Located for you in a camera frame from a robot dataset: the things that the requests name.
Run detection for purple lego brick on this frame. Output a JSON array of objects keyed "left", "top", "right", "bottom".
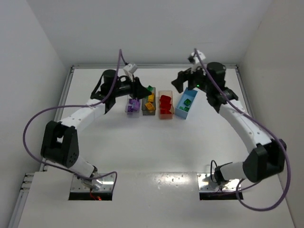
[{"left": 126, "top": 105, "right": 133, "bottom": 113}]

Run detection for purple curved lego piece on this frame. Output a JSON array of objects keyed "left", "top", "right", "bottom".
[{"left": 128, "top": 98, "right": 140, "bottom": 112}]

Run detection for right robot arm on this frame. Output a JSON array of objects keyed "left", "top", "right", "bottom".
[{"left": 172, "top": 62, "right": 286, "bottom": 185}]

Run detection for red flower lego piece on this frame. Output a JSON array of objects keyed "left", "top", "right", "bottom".
[{"left": 160, "top": 95, "right": 172, "bottom": 104}]

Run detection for tan plastic container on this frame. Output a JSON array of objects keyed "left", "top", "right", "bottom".
[{"left": 158, "top": 90, "right": 174, "bottom": 120}]

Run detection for smoke grey plastic container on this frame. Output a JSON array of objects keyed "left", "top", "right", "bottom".
[{"left": 142, "top": 85, "right": 156, "bottom": 116}]

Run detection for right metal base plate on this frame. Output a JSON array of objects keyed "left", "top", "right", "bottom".
[{"left": 197, "top": 173, "right": 240, "bottom": 193}]

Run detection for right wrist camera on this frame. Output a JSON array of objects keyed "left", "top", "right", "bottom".
[{"left": 188, "top": 50, "right": 206, "bottom": 73}]

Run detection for aluminium table frame rail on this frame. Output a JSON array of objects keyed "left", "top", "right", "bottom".
[{"left": 7, "top": 63, "right": 252, "bottom": 228}]

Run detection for metal base plate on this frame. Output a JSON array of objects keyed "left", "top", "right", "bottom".
[
  {"left": 70, "top": 174, "right": 115, "bottom": 193},
  {"left": 197, "top": 173, "right": 240, "bottom": 193}
]

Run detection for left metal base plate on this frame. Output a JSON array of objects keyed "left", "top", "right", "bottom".
[{"left": 70, "top": 174, "right": 115, "bottom": 193}]

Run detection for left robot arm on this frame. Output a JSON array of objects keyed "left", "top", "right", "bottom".
[{"left": 40, "top": 69, "right": 151, "bottom": 180}]

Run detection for blue plastic container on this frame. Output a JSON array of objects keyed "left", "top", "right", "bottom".
[{"left": 175, "top": 88, "right": 198, "bottom": 119}]

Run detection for yellow butterfly lego piece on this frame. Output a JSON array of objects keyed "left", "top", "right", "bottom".
[{"left": 148, "top": 93, "right": 154, "bottom": 103}]

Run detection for red lego brick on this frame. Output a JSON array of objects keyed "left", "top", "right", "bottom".
[{"left": 160, "top": 104, "right": 172, "bottom": 114}]

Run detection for yellow lego brick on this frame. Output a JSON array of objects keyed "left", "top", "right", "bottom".
[{"left": 145, "top": 102, "right": 155, "bottom": 111}]

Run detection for clear plastic container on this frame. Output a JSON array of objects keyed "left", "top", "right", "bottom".
[{"left": 125, "top": 95, "right": 141, "bottom": 118}]

